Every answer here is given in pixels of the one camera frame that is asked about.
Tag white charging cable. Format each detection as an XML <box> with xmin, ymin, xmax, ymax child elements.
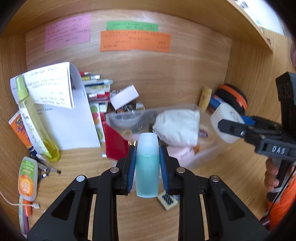
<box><xmin>0</xmin><ymin>191</ymin><xmax>47</xmax><ymax>212</ymax></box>

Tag teal translucent bottle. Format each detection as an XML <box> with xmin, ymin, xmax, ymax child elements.
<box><xmin>135</xmin><ymin>133</ymin><xmax>160</xmax><ymax>198</ymax></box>

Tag yellow-green spray bottle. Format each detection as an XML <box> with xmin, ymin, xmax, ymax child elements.
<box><xmin>16</xmin><ymin>75</ymin><xmax>61</xmax><ymax>162</ymax></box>

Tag cream card black buttons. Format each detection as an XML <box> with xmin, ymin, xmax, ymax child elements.
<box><xmin>157</xmin><ymin>191</ymin><xmax>179</xmax><ymax>211</ymax></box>

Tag clear plastic storage bin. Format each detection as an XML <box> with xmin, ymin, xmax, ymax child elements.
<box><xmin>106</xmin><ymin>104</ymin><xmax>227</xmax><ymax>168</ymax></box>

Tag orange tube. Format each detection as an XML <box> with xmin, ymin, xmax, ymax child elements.
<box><xmin>9</xmin><ymin>111</ymin><xmax>37</xmax><ymax>156</ymax></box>

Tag pink round compact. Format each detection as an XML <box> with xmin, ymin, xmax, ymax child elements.
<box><xmin>167</xmin><ymin>146</ymin><xmax>197</xmax><ymax>167</ymax></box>

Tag small white pink box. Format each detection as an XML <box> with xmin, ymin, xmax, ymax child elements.
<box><xmin>110</xmin><ymin>85</ymin><xmax>139</xmax><ymax>110</ymax></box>

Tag orange label sanitizer bottle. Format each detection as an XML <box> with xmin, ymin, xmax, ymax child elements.
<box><xmin>18</xmin><ymin>157</ymin><xmax>39</xmax><ymax>202</ymax></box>

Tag white cloth pouch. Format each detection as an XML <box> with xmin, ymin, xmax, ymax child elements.
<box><xmin>152</xmin><ymin>109</ymin><xmax>200</xmax><ymax>147</ymax></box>

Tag bowl of trinkets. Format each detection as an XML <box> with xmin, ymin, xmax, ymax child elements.
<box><xmin>106</xmin><ymin>109</ymin><xmax>145</xmax><ymax>129</ymax></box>

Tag orange paper note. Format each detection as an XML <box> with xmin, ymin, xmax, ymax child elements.
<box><xmin>100</xmin><ymin>30</ymin><xmax>171</xmax><ymax>53</ymax></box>

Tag blue patchwork pencil pouch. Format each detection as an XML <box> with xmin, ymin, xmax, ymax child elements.
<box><xmin>209</xmin><ymin>97</ymin><xmax>224</xmax><ymax>111</ymax></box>

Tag black orange zip case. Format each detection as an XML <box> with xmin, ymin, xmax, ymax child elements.
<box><xmin>215</xmin><ymin>84</ymin><xmax>248</xmax><ymax>115</ymax></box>

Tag white round jar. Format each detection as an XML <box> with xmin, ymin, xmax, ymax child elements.
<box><xmin>210</xmin><ymin>102</ymin><xmax>245</xmax><ymax>144</ymax></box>

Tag pink paper note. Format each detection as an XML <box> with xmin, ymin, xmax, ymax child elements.
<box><xmin>45</xmin><ymin>14</ymin><xmax>91</xmax><ymax>52</ymax></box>

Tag green paper note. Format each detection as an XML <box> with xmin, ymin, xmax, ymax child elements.
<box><xmin>106</xmin><ymin>21</ymin><xmax>159</xmax><ymax>32</ymax></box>

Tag yellow lotion bottle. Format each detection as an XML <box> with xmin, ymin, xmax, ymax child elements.
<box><xmin>198</xmin><ymin>87</ymin><xmax>212</xmax><ymax>111</ymax></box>

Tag red white marker pen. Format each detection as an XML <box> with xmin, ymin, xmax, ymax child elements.
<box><xmin>79</xmin><ymin>71</ymin><xmax>91</xmax><ymax>76</ymax></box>

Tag person's right hand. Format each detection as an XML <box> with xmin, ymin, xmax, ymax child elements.
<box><xmin>264</xmin><ymin>158</ymin><xmax>280</xmax><ymax>192</ymax></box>

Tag white folded paper sheets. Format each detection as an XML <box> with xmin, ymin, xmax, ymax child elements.
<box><xmin>22</xmin><ymin>62</ymin><xmax>100</xmax><ymax>151</ymax></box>

